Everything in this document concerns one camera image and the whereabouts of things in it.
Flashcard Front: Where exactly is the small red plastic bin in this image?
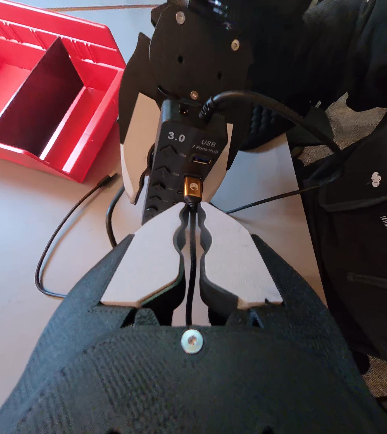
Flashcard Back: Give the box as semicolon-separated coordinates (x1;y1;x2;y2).
0;0;127;184

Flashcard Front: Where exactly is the black bin divider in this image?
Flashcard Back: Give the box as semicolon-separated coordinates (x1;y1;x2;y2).
0;37;85;159

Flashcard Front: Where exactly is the orange plug usb cable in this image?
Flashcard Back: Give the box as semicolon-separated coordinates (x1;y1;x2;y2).
183;176;203;327

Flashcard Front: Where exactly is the black usb hub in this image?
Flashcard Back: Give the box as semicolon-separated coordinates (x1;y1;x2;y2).
141;99;230;225

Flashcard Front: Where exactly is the person's right forearm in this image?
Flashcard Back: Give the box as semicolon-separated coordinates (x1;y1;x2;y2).
244;0;367;112

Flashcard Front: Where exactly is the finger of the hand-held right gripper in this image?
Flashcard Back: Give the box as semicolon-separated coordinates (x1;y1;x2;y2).
120;92;164;205
201;123;235;204

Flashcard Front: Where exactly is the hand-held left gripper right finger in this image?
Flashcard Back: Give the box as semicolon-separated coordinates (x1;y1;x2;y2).
197;202;284;311

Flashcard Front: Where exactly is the black wrist rest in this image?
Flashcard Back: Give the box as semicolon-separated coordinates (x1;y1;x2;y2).
242;102;290;152

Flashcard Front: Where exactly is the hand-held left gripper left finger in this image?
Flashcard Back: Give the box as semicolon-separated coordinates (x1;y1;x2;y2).
100;202;188;307

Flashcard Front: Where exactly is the thin black usb cable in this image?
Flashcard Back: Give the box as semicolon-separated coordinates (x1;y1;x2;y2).
35;172;118;300

